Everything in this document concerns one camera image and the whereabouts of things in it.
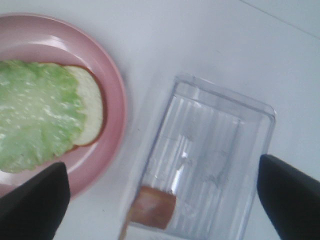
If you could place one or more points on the right clear plastic tray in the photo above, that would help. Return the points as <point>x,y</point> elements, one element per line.
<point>206,152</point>

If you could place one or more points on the green lettuce leaf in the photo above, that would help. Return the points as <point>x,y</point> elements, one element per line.
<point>41,113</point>

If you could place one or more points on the pink round plate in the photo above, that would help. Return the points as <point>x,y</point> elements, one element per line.
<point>40,38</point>

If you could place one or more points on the bread slice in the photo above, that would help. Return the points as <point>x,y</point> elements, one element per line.
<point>90,105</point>

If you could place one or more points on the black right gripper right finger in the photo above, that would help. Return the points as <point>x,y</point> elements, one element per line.
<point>290,198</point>

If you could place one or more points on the bacon strip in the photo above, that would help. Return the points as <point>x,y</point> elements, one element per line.
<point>151,207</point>

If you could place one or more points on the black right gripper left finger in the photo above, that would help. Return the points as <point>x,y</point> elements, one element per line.
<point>35,210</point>

